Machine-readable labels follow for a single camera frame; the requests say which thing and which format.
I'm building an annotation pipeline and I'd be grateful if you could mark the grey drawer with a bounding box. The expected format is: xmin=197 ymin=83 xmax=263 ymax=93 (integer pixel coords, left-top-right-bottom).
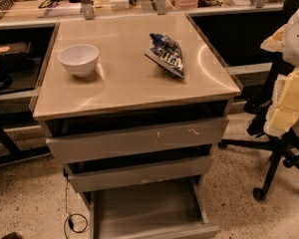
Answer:
xmin=47 ymin=117 xmax=228 ymax=163
xmin=91 ymin=178 xmax=219 ymax=239
xmin=68 ymin=155 xmax=212 ymax=192

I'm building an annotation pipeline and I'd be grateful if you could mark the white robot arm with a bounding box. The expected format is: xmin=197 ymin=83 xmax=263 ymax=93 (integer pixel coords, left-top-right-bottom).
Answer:
xmin=260 ymin=9 xmax=299 ymax=137

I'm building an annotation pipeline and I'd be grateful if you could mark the grey drawer cabinet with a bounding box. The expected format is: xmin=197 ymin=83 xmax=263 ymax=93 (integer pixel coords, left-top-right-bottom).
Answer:
xmin=29 ymin=13 xmax=244 ymax=239

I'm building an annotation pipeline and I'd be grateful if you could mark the blue snack bag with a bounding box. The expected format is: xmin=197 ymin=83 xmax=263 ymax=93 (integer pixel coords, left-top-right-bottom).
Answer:
xmin=145 ymin=33 xmax=184 ymax=79

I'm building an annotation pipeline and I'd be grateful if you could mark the white bowl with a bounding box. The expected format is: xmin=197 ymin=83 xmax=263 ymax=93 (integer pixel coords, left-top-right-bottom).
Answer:
xmin=58 ymin=44 xmax=100 ymax=77

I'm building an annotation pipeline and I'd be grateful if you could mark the black office chair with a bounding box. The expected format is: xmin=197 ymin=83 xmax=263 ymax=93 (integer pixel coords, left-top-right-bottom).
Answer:
xmin=218 ymin=0 xmax=299 ymax=200

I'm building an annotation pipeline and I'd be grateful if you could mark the black floor cable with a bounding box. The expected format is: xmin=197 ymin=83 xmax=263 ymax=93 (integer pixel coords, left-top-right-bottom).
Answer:
xmin=63 ymin=169 xmax=90 ymax=239

